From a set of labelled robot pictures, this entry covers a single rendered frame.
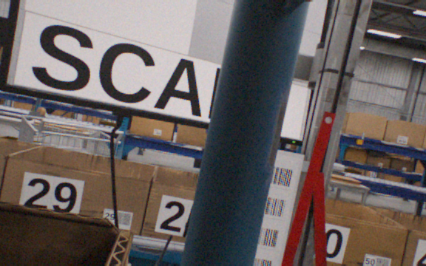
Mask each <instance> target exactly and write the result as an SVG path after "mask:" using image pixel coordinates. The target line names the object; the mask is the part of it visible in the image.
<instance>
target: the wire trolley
mask: <svg viewBox="0 0 426 266"><path fill-rule="evenodd" d="M25 117H28V118H29V117H32V116H26V115H22V119H21V128H20V131H19V136H18V140H17V141H20V142H27V143H34V144H39V145H41V146H50V147H54V148H58V149H66V150H67V149H69V150H70V151H76V152H85V153H88V154H93V153H94V149H95V151H96V147H97V151H98V153H99V150H100V151H101V154H102V150H105V146H106V150H105V154H106V156H105V154H104V151H103V155H100V156H103V157H110V156H107V154H108V152H109V154H110V150H109V146H108V150H107V144H108V142H109V143H110V139H109V138H110V136H109V135H108V134H105V133H103V132H112V130H108V129H100V128H95V127H92V126H90V125H86V124H81V123H73V122H68V121H63V120H54V119H50V118H40V117H32V118H35V119H36V118H38V119H41V121H42V122H41V124H40V127H39V130H35V129H34V124H35V119H34V124H33V127H32V125H31V124H30V123H29V122H28V118H27V119H26V118H25ZM45 123H47V125H48V123H51V124H52V125H53V124H55V125H59V127H58V131H59V128H60V125H61V126H65V130H66V126H70V127H71V128H72V127H74V128H77V130H78V128H80V129H83V130H84V129H88V130H89V132H90V130H91V132H92V133H93V136H91V132H90V135H88V137H82V135H81V136H77V135H76V134H77V130H76V133H75V135H71V132H70V134H65V130H64V133H63V134H62V133H57V132H48V131H47V129H46V131H42V130H43V128H44V124H45ZM52 129H53V127H52ZM93 131H94V132H93ZM96 131H97V134H98V136H99V132H100V133H101V135H103V136H104V139H103V137H102V139H101V138H100V137H99V139H97V134H96ZM35 132H38V136H39V133H43V138H42V142H41V143H38V139H37V142H33V137H34V133H35ZM94 133H95V134H96V138H95V136H94ZM115 133H116V134H119V136H118V138H117V139H114V143H115V144H116V143H117V146H116V150H115V145H114V150H115V154H116V151H117V147H118V143H121V141H120V139H121V137H122V136H123V134H124V132H118V131H116V132H115ZM44 134H45V136H46V134H51V140H50V144H48V143H43V141H45V136H44ZM53 134H54V135H57V138H56V142H55V145H53V144H51V143H52V139H53ZM82 134H83V131H82ZM58 135H59V136H60V137H59V142H60V139H61V136H64V137H68V139H67V144H68V146H63V142H64V137H63V141H62V145H61V146H60V145H59V142H58V145H56V143H57V139H58ZM90 136H91V137H90ZM105 136H106V139H105ZM69 137H70V138H71V137H74V138H75V141H74V144H73V147H70V146H69V143H70V140H69ZM93 137H94V138H93ZM76 138H80V139H85V140H87V143H88V140H89V141H90V143H88V146H86V148H85V149H83V145H84V141H83V144H82V148H80V146H79V148H76V147H75V142H76ZM107 138H108V140H107ZM93 140H94V141H93ZM68 141H69V142H68ZM91 141H92V142H93V144H92V143H91ZM96 141H97V143H98V144H97V143H96ZM99 141H100V142H101V144H102V141H103V145H102V147H101V146H99ZM104 141H105V144H104ZM106 142H107V144H106ZM94 143H95V144H96V147H95V145H94ZM80 145H81V142H80ZM93 145H94V149H93ZM97 145H98V146H99V150H98V146H97ZM90 146H91V147H90ZM103 146H104V148H103ZM88 147H89V150H90V151H91V148H92V149H93V153H92V151H91V153H90V151H88ZM101 148H102V149H101ZM97 151H96V155H98V154H97ZM106 151H107V153H106ZM115 158H117V157H116V156H114V159H115Z"/></svg>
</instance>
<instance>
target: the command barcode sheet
mask: <svg viewBox="0 0 426 266"><path fill-rule="evenodd" d="M304 156H305V155H304V154H297V153H294V152H289V151H280V150H277V156H276V160H275V163H274V172H273V176H272V179H271V185H270V189H269V192H268V199H267V201H266V211H265V214H264V218H263V223H262V228H261V231H260V237H259V241H258V244H257V253H256V257H255V260H254V266H281V264H282V262H283V253H284V249H285V244H286V240H287V236H288V230H289V224H290V221H291V214H292V211H293V207H294V202H295V198H296V195H297V186H298V182H299V179H300V172H301V171H306V172H308V166H309V163H310V162H306V161H303V160H304Z"/></svg>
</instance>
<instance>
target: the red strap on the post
mask: <svg viewBox="0 0 426 266"><path fill-rule="evenodd" d="M335 116H336V114H334V113H331V112H327V111H325V112H324V115H323V118H322V122H321V125H320V128H319V134H318V137H317V141H316V143H315V147H314V151H313V153H312V156H311V161H310V163H309V166H308V172H307V174H306V178H305V182H304V184H303V187H302V191H301V194H300V198H299V201H298V206H297V210H296V213H295V215H294V220H293V222H292V225H291V230H290V235H289V237H288V241H287V244H286V247H285V251H284V254H283V262H282V264H281V266H292V265H293V263H294V256H295V253H296V251H297V247H298V244H299V241H300V237H301V235H302V227H303V225H304V222H305V218H306V215H307V213H308V209H309V205H310V204H311V197H312V194H313V206H314V236H315V266H327V262H326V228H325V195H324V173H321V172H320V166H321V163H322V159H323V156H324V153H325V150H326V147H327V144H328V140H329V137H330V134H331V131H332V128H333V122H334V118H335Z"/></svg>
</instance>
